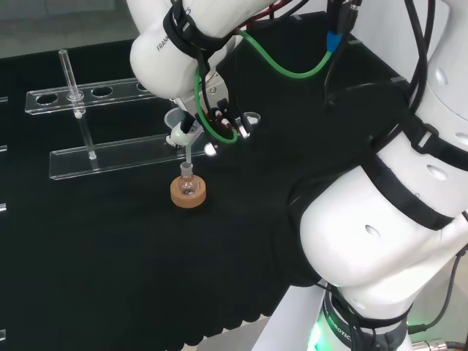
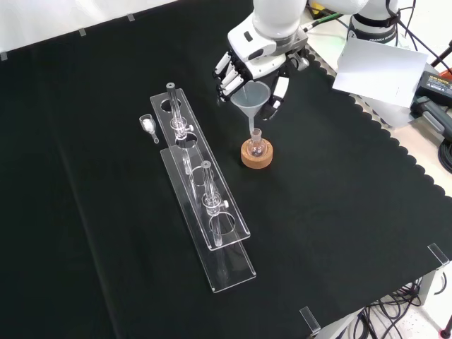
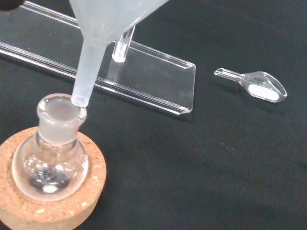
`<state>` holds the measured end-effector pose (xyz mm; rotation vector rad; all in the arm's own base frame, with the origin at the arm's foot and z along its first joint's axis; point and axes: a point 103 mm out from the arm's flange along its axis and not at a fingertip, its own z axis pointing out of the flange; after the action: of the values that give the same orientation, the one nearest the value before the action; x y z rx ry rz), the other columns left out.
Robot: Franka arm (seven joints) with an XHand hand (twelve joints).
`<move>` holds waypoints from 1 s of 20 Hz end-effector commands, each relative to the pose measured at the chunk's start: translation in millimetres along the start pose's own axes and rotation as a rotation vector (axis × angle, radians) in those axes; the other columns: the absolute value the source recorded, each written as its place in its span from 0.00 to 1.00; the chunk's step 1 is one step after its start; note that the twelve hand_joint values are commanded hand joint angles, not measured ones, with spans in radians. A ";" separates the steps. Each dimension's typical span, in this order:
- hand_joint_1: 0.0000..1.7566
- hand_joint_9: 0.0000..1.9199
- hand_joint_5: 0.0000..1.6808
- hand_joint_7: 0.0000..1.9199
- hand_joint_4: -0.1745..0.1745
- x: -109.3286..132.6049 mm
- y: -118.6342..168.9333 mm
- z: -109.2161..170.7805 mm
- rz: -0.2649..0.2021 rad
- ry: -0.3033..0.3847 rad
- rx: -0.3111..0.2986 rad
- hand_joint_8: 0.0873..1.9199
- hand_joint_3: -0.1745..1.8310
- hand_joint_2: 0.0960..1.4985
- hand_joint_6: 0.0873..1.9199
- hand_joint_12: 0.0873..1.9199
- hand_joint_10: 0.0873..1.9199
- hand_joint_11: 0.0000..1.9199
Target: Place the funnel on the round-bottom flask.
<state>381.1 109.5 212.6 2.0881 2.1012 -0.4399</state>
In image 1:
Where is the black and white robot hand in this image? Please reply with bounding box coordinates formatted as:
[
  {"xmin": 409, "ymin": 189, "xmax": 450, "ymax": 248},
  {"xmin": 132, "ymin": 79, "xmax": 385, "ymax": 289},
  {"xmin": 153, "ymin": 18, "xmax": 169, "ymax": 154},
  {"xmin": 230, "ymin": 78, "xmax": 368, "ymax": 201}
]
[{"xmin": 166, "ymin": 71, "xmax": 257, "ymax": 158}]

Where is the translucent white plastic funnel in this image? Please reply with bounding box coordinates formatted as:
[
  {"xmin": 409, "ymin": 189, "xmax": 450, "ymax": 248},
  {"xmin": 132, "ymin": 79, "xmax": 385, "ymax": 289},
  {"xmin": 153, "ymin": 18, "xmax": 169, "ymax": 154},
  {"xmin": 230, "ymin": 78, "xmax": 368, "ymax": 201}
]
[{"xmin": 163, "ymin": 108, "xmax": 201, "ymax": 172}]

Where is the clear glass weighing funnel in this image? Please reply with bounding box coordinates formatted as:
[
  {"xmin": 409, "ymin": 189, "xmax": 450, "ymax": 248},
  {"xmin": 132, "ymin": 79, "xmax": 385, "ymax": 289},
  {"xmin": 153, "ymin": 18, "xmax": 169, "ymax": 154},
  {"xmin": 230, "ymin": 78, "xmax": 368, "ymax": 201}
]
[{"xmin": 241, "ymin": 110, "xmax": 262, "ymax": 127}]

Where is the clear round-bottom glass flask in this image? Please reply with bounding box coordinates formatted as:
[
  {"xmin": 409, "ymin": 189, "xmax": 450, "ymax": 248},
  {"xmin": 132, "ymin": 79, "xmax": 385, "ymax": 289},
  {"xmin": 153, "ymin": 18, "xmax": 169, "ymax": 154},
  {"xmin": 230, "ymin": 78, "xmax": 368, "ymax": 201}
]
[{"xmin": 178, "ymin": 162, "xmax": 200, "ymax": 197}]

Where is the clear acrylic funnel stand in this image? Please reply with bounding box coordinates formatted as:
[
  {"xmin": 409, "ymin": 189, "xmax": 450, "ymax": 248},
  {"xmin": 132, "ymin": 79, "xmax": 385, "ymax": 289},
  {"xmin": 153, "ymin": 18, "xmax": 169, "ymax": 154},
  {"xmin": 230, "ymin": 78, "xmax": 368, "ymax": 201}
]
[{"xmin": 24, "ymin": 49, "xmax": 220, "ymax": 182}]

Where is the black bench cloth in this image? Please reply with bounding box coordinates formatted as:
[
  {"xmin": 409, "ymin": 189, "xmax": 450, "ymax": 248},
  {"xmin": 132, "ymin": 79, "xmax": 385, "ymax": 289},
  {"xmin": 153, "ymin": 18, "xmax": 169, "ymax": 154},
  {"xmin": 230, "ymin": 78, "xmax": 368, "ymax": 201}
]
[{"xmin": 0, "ymin": 10, "xmax": 420, "ymax": 347}]

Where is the green cable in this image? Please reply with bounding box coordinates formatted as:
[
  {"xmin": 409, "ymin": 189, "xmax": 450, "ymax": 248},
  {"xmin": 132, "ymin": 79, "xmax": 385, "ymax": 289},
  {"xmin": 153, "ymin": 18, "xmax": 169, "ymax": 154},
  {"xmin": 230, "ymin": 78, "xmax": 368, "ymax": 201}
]
[{"xmin": 193, "ymin": 29, "xmax": 336, "ymax": 144}]

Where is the brown cork ring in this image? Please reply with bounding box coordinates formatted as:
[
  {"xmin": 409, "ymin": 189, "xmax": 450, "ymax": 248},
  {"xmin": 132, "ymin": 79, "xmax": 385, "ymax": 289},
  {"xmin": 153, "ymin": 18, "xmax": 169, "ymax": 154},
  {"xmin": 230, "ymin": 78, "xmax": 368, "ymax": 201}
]
[{"xmin": 170, "ymin": 175, "xmax": 208, "ymax": 210}]

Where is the black cable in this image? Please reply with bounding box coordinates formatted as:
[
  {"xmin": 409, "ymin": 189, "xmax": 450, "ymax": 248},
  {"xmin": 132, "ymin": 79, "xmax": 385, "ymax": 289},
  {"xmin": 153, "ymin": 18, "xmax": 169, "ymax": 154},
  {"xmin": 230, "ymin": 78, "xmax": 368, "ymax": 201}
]
[{"xmin": 323, "ymin": 0, "xmax": 361, "ymax": 111}]

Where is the grey cable with plug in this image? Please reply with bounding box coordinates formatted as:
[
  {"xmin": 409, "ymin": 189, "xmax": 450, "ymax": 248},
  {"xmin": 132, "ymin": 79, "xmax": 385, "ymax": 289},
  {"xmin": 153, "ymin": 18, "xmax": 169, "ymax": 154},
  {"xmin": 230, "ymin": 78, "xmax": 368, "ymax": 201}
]
[{"xmin": 407, "ymin": 252, "xmax": 464, "ymax": 334}]

